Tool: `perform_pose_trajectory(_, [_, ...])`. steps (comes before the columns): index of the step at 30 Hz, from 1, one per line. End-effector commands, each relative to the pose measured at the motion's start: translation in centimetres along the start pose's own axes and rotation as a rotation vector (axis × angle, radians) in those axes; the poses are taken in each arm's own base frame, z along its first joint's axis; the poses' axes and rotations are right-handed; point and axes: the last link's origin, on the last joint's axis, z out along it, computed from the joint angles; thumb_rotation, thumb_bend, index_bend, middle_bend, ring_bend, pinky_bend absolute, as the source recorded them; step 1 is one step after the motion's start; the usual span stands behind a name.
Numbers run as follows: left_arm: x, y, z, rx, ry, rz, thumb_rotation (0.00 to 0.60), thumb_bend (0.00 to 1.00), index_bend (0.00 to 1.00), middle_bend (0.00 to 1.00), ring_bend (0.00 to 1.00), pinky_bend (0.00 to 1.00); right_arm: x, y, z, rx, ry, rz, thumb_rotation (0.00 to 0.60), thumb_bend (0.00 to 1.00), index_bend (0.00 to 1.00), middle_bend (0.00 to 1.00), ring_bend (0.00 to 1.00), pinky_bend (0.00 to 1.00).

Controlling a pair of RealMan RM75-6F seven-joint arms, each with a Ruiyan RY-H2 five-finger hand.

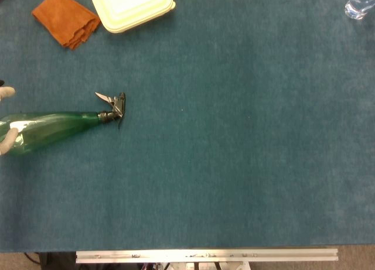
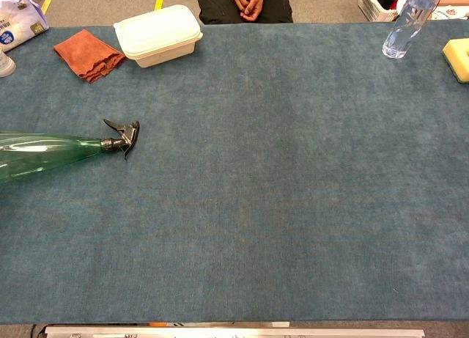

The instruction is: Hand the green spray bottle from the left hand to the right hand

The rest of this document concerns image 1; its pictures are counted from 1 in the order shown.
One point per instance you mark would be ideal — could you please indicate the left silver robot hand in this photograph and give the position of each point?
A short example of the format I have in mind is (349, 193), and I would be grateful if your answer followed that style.
(6, 141)

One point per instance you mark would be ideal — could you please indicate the green plastic spray bottle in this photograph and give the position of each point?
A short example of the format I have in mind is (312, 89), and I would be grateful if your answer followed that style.
(52, 128)

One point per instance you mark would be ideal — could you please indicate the clear plastic water bottle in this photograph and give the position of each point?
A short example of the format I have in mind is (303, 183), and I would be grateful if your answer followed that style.
(359, 5)

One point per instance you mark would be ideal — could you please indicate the folded orange-brown cloth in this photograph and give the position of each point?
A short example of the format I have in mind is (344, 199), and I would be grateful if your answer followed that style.
(66, 19)

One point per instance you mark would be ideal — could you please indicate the cream lidded food container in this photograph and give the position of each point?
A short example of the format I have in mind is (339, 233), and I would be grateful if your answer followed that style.
(132, 8)

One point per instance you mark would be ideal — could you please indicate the aluminium profile rail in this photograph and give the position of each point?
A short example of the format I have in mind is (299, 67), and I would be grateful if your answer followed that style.
(206, 256)

